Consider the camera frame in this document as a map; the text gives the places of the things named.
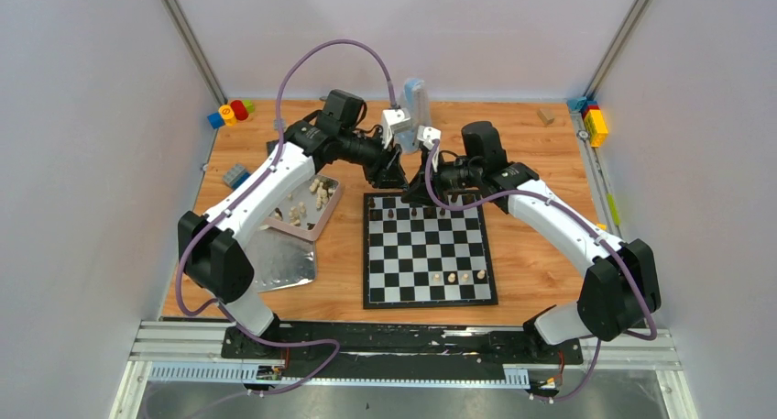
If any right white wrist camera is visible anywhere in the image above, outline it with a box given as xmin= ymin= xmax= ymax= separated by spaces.
xmin=416 ymin=127 xmax=442 ymax=150

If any black white chessboard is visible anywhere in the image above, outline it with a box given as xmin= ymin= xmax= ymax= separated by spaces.
xmin=363 ymin=192 xmax=498 ymax=309

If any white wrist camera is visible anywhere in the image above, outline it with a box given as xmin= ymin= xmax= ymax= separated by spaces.
xmin=416 ymin=127 xmax=442 ymax=150
xmin=380 ymin=108 xmax=413 ymax=149

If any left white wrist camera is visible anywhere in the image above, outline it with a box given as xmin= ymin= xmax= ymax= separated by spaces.
xmin=380 ymin=108 xmax=413 ymax=149

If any pink metal tin box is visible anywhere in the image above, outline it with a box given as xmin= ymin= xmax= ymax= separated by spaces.
xmin=263 ymin=174 xmax=344 ymax=242

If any yellow round toy block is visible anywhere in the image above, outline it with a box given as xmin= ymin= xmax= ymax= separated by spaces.
xmin=219 ymin=105 xmax=238 ymax=126

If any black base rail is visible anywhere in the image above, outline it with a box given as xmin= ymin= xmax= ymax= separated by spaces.
xmin=221 ymin=321 xmax=583 ymax=380

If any metal tin lid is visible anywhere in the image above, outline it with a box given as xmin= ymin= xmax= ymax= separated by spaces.
xmin=245 ymin=227 xmax=317 ymax=292

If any red round toy block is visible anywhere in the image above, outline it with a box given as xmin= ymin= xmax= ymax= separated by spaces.
xmin=230 ymin=100 xmax=249 ymax=122

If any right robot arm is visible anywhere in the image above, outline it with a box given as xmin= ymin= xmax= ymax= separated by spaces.
xmin=403 ymin=121 xmax=661 ymax=362

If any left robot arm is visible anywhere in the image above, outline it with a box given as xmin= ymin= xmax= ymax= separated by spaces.
xmin=176 ymin=90 xmax=410 ymax=358

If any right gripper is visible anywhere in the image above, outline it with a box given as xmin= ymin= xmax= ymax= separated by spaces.
xmin=400 ymin=149 xmax=481 ymax=207

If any small wooden block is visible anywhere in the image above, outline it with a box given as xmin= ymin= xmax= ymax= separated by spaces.
xmin=537 ymin=108 xmax=556 ymax=126

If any yellow lego brick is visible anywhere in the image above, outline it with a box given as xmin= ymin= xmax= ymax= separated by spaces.
xmin=584 ymin=109 xmax=608 ymax=148

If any plastic bag with blue item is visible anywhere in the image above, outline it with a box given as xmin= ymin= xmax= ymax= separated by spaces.
xmin=394 ymin=78 xmax=432 ymax=154

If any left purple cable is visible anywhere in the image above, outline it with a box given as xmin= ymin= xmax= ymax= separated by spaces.
xmin=174 ymin=38 xmax=399 ymax=399

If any blue toy block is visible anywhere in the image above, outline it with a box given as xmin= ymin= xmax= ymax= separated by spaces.
xmin=207 ymin=112 xmax=225 ymax=129

